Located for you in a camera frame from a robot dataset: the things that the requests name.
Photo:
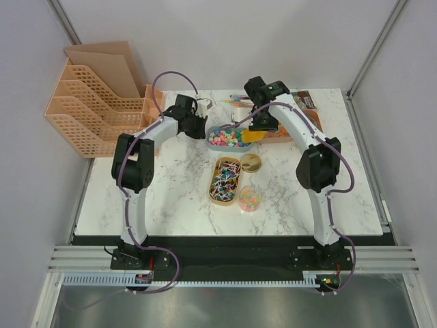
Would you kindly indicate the pink tray of gummy candies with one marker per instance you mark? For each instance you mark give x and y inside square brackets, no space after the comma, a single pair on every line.
[279,136]

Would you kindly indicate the round gold jar lid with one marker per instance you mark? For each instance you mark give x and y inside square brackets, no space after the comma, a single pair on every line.
[251,163]

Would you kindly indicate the yellow plastic scoop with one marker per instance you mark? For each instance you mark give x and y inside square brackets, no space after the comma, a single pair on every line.
[249,137]

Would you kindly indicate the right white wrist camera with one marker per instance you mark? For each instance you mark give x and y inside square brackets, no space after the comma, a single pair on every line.
[239,113]

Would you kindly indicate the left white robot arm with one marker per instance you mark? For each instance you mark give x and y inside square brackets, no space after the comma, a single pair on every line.
[133,172]

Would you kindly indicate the tan tray of lollipops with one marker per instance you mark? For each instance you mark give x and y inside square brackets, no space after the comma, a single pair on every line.
[223,189]

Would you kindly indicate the peach mesh file organizer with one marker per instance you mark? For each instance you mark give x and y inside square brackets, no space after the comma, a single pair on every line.
[99,96]

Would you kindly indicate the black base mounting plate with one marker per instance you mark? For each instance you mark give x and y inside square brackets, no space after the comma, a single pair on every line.
[163,243]

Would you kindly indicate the clear glass jar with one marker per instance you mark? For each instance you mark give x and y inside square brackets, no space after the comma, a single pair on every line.
[250,198]

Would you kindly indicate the aluminium frame rail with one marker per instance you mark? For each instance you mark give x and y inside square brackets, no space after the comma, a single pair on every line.
[365,259]

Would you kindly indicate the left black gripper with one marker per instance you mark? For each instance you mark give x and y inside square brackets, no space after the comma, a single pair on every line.
[201,134]

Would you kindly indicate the grey tray of colourful candies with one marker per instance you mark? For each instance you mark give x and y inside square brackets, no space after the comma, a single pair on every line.
[226,140]

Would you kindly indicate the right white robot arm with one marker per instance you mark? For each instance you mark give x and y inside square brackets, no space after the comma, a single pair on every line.
[317,169]

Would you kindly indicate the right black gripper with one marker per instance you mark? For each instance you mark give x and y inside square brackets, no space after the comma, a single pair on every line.
[272,126]

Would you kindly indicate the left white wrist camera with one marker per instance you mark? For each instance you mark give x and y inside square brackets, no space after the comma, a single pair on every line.
[203,105]

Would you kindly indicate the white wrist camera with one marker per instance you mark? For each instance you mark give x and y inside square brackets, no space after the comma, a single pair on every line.
[239,113]
[203,105]

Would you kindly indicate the coloured pens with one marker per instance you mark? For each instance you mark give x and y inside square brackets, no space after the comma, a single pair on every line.
[238,101]

